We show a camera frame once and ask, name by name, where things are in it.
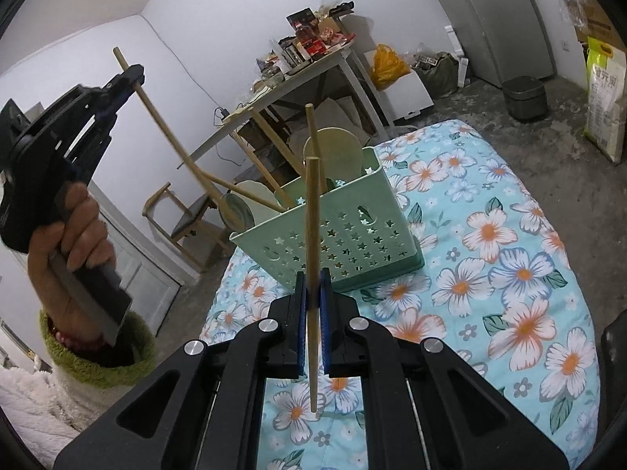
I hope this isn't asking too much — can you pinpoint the wooden chair with black seat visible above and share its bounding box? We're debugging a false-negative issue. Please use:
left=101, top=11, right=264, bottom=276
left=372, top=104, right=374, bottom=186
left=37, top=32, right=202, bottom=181
left=142, top=181, right=236, bottom=272

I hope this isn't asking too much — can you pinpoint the brown cardboard box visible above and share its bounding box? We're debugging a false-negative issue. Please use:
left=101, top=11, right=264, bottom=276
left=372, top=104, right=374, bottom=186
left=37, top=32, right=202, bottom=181
left=560, top=0, right=627, bottom=45

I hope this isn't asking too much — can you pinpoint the white panel door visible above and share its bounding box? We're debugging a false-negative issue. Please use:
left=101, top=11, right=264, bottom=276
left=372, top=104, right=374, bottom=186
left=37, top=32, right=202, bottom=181
left=88, top=181, right=184, bottom=334

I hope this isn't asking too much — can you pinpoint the yellow plastic bag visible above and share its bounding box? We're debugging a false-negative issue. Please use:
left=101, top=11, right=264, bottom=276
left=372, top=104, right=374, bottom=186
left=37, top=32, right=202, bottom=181
left=370, top=44, right=411, bottom=90

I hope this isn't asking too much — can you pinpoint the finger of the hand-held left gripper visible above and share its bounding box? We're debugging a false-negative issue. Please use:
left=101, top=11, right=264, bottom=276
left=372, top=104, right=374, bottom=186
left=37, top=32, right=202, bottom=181
left=100, top=87, right=130, bottom=121
left=103, top=63, right=148, bottom=96

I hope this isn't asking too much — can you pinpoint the long table with white legs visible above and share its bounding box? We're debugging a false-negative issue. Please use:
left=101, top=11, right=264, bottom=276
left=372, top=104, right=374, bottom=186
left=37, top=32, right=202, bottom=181
left=188, top=42, right=393, bottom=177

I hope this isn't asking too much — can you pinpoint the grey refrigerator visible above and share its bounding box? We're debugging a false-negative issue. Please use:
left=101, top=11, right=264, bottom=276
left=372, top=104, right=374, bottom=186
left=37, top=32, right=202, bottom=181
left=451, top=0, right=556, bottom=89

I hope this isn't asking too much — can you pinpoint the blue floral blanket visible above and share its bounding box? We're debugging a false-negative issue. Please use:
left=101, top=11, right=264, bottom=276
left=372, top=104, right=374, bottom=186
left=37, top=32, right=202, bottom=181
left=198, top=118, right=601, bottom=470

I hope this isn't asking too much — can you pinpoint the cream soup spoon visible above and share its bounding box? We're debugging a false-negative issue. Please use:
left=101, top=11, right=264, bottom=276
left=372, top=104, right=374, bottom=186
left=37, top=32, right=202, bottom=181
left=235, top=180, right=277, bottom=221

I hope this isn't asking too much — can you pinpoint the person's left forearm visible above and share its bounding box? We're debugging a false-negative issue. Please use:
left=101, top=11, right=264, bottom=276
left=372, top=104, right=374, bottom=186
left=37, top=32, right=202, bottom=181
left=0, top=308, right=158, bottom=456

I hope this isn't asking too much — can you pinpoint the clutter of packets and boxes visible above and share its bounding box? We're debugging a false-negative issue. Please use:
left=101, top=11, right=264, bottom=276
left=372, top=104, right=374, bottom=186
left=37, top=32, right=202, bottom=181
left=255, top=4, right=357, bottom=89

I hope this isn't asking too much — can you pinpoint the wooden chopstick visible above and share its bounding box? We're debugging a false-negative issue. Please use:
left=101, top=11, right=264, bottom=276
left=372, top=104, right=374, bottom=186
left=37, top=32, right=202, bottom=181
left=303, top=155, right=323, bottom=413
left=304, top=104, right=318, bottom=197
left=193, top=166, right=287, bottom=213
left=249, top=108, right=299, bottom=206
left=112, top=47, right=226, bottom=206

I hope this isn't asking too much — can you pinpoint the cream rice paddle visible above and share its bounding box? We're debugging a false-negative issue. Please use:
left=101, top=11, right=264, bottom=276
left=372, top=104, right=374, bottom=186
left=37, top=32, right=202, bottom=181
left=303, top=127, right=364, bottom=192

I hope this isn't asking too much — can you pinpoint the white flat box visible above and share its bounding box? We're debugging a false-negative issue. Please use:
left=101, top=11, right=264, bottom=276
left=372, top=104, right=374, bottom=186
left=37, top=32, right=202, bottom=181
left=362, top=51, right=436, bottom=125

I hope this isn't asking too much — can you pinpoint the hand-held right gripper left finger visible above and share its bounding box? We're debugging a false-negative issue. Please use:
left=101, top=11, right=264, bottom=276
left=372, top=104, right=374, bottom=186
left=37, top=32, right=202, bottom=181
left=54, top=271, right=308, bottom=470

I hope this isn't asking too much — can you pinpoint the metal spoon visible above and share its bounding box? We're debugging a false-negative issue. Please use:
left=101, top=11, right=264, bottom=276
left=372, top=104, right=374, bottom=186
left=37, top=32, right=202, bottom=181
left=219, top=192, right=256, bottom=233

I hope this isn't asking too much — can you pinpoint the black trash bin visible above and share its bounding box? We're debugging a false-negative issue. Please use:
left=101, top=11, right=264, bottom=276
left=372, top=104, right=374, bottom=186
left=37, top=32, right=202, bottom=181
left=504, top=76, right=548, bottom=121

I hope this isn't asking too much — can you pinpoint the person's left hand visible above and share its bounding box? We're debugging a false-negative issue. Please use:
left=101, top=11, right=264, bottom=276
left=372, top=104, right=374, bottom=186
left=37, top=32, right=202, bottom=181
left=27, top=181, right=118, bottom=349

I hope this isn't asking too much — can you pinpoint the dark green bag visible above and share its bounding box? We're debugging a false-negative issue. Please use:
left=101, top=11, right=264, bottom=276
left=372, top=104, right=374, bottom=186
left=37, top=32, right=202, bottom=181
left=414, top=50, right=464, bottom=99

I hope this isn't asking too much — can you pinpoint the yellow white rice bag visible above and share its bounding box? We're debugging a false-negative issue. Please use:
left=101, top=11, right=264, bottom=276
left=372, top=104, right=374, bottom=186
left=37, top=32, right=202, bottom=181
left=583, top=36, right=627, bottom=165

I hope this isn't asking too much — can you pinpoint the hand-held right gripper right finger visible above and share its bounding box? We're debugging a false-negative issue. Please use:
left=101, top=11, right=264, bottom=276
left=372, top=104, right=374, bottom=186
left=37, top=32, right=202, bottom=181
left=318, top=268, right=571, bottom=470

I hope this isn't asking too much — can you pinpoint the green perforated utensil holder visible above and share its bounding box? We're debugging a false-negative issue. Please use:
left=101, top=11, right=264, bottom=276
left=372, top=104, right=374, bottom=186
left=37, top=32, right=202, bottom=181
left=229, top=147, right=426, bottom=299

